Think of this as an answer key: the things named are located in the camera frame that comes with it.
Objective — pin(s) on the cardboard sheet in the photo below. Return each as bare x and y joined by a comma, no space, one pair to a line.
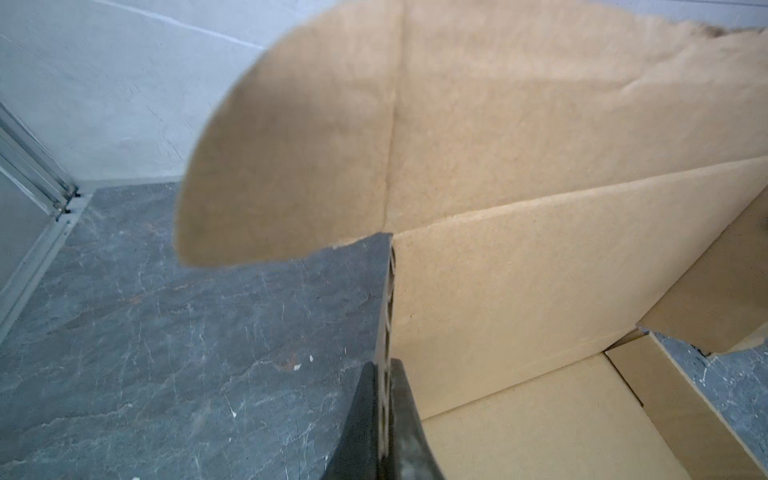
564,184

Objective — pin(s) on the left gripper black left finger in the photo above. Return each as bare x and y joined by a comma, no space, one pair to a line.
356,454

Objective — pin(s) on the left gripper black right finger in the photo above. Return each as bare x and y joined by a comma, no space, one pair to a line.
409,455

